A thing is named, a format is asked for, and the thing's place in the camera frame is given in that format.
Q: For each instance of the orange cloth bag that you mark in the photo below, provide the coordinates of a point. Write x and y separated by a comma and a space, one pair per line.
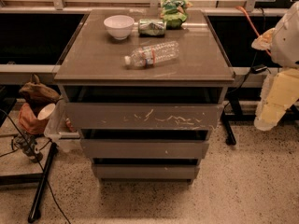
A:
29, 122

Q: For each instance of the green chip bag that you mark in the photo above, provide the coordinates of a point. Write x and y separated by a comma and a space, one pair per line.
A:
174, 12

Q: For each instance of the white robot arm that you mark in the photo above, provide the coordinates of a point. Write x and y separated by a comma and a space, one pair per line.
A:
285, 48

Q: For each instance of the grey bottom drawer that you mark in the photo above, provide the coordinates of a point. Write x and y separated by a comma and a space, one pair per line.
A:
144, 172

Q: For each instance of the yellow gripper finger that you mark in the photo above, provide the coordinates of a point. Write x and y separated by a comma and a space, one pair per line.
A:
279, 93
264, 41

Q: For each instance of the green soda can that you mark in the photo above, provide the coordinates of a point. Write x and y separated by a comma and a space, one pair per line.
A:
152, 27

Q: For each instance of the black power adapter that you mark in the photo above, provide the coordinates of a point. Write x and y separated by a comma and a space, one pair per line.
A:
256, 69

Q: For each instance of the small grey device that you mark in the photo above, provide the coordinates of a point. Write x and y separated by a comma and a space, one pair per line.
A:
27, 143

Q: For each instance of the grey top drawer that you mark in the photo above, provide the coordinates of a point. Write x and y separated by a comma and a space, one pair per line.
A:
143, 116

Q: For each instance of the clear plastic water bottle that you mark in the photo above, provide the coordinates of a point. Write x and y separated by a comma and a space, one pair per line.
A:
148, 56

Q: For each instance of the white cup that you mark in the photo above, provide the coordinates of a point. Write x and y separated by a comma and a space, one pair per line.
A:
46, 111

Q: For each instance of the white bowl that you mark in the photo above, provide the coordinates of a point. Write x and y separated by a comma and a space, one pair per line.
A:
119, 26

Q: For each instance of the clear plastic bin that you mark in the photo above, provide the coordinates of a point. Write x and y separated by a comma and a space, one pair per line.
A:
58, 131

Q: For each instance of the grey drawer cabinet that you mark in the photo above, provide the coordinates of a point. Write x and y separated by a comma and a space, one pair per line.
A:
93, 71

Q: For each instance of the grey drawer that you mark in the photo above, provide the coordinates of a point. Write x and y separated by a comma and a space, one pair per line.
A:
144, 172
141, 149
143, 116

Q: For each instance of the black table leg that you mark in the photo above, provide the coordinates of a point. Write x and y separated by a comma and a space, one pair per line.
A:
35, 214

